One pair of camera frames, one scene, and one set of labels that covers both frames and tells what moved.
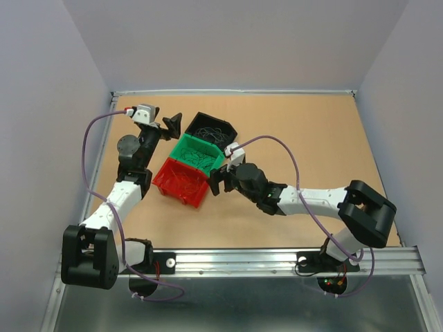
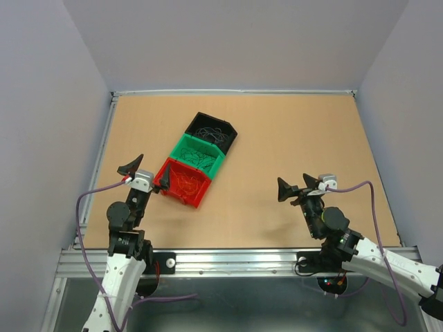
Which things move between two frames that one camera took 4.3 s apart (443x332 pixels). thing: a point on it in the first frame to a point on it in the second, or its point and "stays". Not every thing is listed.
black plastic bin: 212,130 stays
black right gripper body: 231,180 to 310,205
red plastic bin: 175,178 stays
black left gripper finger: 174,124 to 165,181
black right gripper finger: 217,176 to 286,191
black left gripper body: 155,133 to 139,200
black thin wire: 198,157 stays
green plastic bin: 198,153 stays
